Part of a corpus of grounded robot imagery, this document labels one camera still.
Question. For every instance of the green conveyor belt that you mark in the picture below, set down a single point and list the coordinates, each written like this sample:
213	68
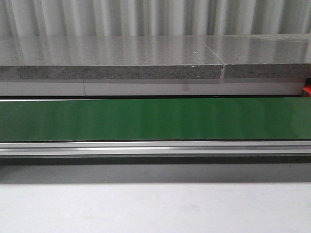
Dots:
156	119

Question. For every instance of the grey speckled stone slab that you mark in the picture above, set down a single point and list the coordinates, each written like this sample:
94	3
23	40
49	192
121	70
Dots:
107	58

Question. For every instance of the white panel under slabs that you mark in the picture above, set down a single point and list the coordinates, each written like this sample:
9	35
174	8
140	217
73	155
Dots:
217	87

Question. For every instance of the red plastic tray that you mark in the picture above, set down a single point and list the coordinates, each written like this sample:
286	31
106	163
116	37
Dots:
307	91

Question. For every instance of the white pleated curtain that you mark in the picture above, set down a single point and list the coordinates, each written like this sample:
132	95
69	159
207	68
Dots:
153	17

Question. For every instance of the aluminium conveyor side rail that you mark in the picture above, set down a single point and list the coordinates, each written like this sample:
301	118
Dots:
154	149

